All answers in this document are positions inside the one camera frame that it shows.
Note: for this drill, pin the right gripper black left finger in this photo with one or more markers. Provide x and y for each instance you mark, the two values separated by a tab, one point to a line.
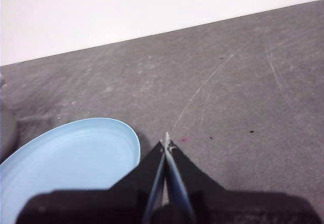
121	203

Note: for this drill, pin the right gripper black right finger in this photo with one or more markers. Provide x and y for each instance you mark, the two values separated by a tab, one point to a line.
227	206

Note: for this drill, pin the light blue round plate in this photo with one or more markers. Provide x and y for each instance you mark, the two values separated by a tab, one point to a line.
76	153

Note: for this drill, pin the pale green electric steamer pot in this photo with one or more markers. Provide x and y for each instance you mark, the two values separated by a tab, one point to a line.
6	130

